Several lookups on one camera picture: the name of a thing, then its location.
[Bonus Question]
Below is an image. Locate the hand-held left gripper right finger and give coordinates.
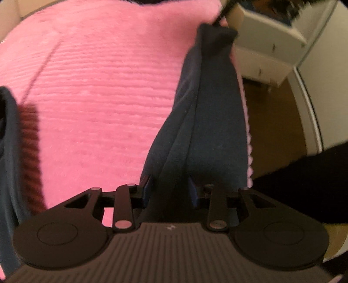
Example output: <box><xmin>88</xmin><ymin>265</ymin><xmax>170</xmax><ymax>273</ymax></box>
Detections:
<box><xmin>189</xmin><ymin>177</ymin><xmax>276</xmax><ymax>232</ymax></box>

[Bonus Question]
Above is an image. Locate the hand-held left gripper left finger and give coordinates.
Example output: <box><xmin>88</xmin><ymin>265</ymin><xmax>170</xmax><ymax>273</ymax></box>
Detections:
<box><xmin>65</xmin><ymin>176</ymin><xmax>153</xmax><ymax>233</ymax></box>

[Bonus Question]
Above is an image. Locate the white drawer cabinet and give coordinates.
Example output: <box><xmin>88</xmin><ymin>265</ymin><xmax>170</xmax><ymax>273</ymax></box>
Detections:
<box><xmin>234</xmin><ymin>0</ymin><xmax>338</xmax><ymax>88</ymax></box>

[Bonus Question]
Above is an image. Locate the person's black trouser leg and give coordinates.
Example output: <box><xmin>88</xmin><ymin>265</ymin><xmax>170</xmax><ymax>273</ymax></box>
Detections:
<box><xmin>251</xmin><ymin>141</ymin><xmax>348</xmax><ymax>227</ymax></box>

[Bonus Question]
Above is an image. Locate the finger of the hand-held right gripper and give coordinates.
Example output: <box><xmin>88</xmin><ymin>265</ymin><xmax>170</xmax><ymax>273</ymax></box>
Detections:
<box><xmin>214</xmin><ymin>0</ymin><xmax>236</xmax><ymax>28</ymax></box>

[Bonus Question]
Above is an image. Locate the dark cloth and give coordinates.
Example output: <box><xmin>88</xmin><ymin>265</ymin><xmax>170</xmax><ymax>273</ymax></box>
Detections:
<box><xmin>0</xmin><ymin>86</ymin><xmax>28</xmax><ymax>275</ymax></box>

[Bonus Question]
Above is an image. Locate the dark navy fleece garment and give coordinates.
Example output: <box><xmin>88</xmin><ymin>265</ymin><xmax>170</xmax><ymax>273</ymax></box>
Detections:
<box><xmin>139</xmin><ymin>23</ymin><xmax>252</xmax><ymax>223</ymax></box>

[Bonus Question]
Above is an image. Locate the pink ribbed bed cover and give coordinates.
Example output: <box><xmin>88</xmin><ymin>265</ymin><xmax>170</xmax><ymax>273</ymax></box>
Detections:
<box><xmin>0</xmin><ymin>0</ymin><xmax>254</xmax><ymax>283</ymax></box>

